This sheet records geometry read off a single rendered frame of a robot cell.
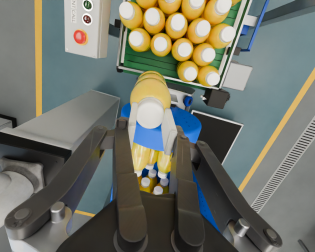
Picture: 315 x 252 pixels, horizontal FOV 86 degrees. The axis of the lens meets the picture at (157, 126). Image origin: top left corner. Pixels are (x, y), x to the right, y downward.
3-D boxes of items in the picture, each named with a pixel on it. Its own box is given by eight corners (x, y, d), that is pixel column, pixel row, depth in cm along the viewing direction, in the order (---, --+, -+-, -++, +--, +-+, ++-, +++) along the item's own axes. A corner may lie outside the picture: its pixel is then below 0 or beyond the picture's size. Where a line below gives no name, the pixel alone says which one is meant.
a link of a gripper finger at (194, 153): (178, 147, 16) (208, 152, 16) (172, 124, 20) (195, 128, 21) (174, 160, 16) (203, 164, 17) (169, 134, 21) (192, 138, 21)
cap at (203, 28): (195, 37, 50) (196, 36, 48) (195, 22, 48) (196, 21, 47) (208, 35, 50) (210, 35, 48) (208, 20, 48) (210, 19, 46)
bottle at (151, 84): (131, 88, 42) (116, 116, 25) (148, 64, 39) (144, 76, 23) (154, 104, 44) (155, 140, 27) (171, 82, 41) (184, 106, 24)
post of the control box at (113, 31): (136, 43, 150) (88, 29, 58) (136, 38, 148) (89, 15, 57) (140, 44, 150) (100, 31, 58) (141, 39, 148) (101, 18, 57)
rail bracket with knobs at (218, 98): (197, 98, 76) (201, 105, 67) (202, 82, 73) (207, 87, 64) (218, 103, 77) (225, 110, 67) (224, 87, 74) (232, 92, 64)
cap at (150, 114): (131, 113, 25) (130, 118, 23) (147, 92, 24) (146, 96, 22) (152, 127, 26) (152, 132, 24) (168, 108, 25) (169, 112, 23)
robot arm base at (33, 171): (10, 193, 82) (0, 203, 77) (-1, 156, 73) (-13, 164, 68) (48, 198, 83) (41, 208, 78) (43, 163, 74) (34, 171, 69)
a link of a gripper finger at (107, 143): (124, 153, 16) (90, 149, 15) (128, 128, 20) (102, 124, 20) (126, 140, 15) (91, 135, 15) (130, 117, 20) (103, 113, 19)
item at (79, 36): (74, 42, 51) (73, 42, 50) (75, 29, 49) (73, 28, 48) (86, 45, 51) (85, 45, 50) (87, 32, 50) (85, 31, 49)
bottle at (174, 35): (187, 28, 65) (195, 20, 48) (176, 45, 68) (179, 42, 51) (173, 16, 64) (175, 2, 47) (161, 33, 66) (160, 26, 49)
